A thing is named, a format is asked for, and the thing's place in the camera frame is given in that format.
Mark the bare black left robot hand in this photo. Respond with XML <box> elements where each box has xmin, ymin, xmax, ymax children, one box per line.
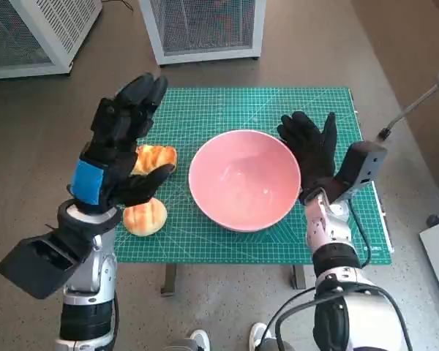
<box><xmin>67</xmin><ymin>72</ymin><xmax>176</xmax><ymax>215</ymax></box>

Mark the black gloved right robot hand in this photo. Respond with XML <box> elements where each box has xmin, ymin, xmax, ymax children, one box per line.
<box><xmin>277</xmin><ymin>111</ymin><xmax>347</xmax><ymax>204</ymax></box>

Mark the long braided bread loaf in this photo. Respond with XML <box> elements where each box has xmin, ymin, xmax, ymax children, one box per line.
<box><xmin>130</xmin><ymin>144</ymin><xmax>179</xmax><ymax>176</ymax></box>

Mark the pink bowl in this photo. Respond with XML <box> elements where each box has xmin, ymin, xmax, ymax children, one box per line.
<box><xmin>188</xmin><ymin>129</ymin><xmax>302</xmax><ymax>234</ymax></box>

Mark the round bread bun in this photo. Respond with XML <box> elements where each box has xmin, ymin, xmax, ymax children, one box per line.
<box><xmin>123</xmin><ymin>199</ymin><xmax>168</xmax><ymax>237</ymax></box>

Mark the green cutting mat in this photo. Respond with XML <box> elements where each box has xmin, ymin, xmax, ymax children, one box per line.
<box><xmin>115</xmin><ymin>86</ymin><xmax>393</xmax><ymax>265</ymax></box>

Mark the grey metal table foot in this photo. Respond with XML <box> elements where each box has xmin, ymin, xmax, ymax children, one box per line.
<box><xmin>291</xmin><ymin>263</ymin><xmax>307</xmax><ymax>290</ymax></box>
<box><xmin>160</xmin><ymin>263</ymin><xmax>179</xmax><ymax>298</ymax></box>

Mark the white mesh front cabinet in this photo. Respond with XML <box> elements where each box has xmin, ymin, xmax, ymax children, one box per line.
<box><xmin>138</xmin><ymin>0</ymin><xmax>267</xmax><ymax>67</ymax></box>

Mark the white cabinet with perforated side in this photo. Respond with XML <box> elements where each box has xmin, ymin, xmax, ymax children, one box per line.
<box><xmin>0</xmin><ymin>0</ymin><xmax>103</xmax><ymax>80</ymax></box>

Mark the white shoe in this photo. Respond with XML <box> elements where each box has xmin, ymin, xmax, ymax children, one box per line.
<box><xmin>249</xmin><ymin>322</ymin><xmax>274</xmax><ymax>351</ymax></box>
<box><xmin>189</xmin><ymin>328</ymin><xmax>211</xmax><ymax>351</ymax></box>

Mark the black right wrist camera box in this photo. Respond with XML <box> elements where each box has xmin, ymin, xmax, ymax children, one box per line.
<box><xmin>331</xmin><ymin>140</ymin><xmax>388</xmax><ymax>202</ymax></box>

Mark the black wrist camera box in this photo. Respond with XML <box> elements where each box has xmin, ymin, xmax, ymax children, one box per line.
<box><xmin>0</xmin><ymin>230</ymin><xmax>96</xmax><ymax>300</ymax></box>
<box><xmin>331</xmin><ymin>140</ymin><xmax>388</xmax><ymax>202</ymax></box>

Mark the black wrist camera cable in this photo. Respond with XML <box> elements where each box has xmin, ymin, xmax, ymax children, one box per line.
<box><xmin>349</xmin><ymin>200</ymin><xmax>372</xmax><ymax>270</ymax></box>

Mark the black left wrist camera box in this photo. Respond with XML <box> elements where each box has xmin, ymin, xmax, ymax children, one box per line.
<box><xmin>0</xmin><ymin>230</ymin><xmax>96</xmax><ymax>300</ymax></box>

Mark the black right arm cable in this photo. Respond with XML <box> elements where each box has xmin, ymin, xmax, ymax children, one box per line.
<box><xmin>263</xmin><ymin>287</ymin><xmax>318</xmax><ymax>351</ymax></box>
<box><xmin>274</xmin><ymin>283</ymin><xmax>413</xmax><ymax>351</ymax></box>

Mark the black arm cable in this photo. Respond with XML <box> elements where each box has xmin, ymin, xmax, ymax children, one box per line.
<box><xmin>274</xmin><ymin>283</ymin><xmax>413</xmax><ymax>351</ymax></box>
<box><xmin>263</xmin><ymin>287</ymin><xmax>318</xmax><ymax>351</ymax></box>
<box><xmin>111</xmin><ymin>292</ymin><xmax>120</xmax><ymax>341</ymax></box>

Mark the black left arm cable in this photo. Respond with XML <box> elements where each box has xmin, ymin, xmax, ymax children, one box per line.
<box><xmin>111</xmin><ymin>292</ymin><xmax>120</xmax><ymax>341</ymax></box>

